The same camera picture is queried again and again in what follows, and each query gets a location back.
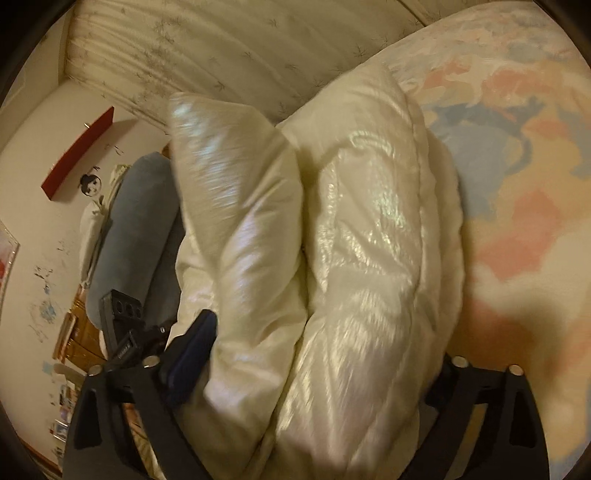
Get red wall shelf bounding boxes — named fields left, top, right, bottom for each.
left=41, top=106, right=115, bottom=201

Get cream leaf-print curtain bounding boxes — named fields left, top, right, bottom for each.
left=62, top=0, right=446, bottom=137

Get blue folded blanket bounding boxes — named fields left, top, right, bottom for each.
left=139, top=212, right=191, bottom=326
left=88, top=154, right=184, bottom=326

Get white puffer jacket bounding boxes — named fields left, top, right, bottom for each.
left=165, top=62, right=472, bottom=480

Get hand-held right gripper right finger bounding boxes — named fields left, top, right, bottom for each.
left=402, top=353, right=551, bottom=480

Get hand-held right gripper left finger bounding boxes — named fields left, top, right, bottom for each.
left=65, top=310, right=218, bottom=480

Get face wall sticker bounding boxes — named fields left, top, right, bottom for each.
left=78, top=174, right=103, bottom=199

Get white folded cloth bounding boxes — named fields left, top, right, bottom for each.
left=78, top=164, right=131, bottom=291

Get wall picture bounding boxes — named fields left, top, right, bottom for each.
left=0, top=220, right=22, bottom=280

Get floral pastel bedspread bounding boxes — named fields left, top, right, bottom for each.
left=385, top=0, right=591, bottom=467

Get wooden headboard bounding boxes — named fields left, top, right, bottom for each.
left=51, top=299, right=114, bottom=370

